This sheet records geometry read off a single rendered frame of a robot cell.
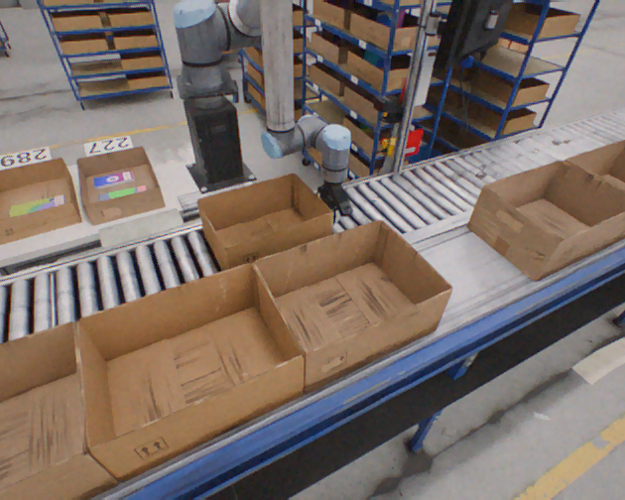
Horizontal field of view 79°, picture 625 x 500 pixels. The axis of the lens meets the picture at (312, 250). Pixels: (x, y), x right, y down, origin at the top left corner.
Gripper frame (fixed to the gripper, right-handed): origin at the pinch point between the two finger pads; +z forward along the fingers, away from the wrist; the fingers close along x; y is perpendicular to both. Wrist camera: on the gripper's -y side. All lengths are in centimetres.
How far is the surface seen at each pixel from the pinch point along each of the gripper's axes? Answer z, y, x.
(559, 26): -39, 62, -186
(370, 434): 18, -65, 24
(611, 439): 80, -100, -89
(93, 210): -1, 46, 79
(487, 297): -8, -56, -19
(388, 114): -22, 33, -45
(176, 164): 5, 79, 42
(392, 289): -8.9, -41.7, 4.9
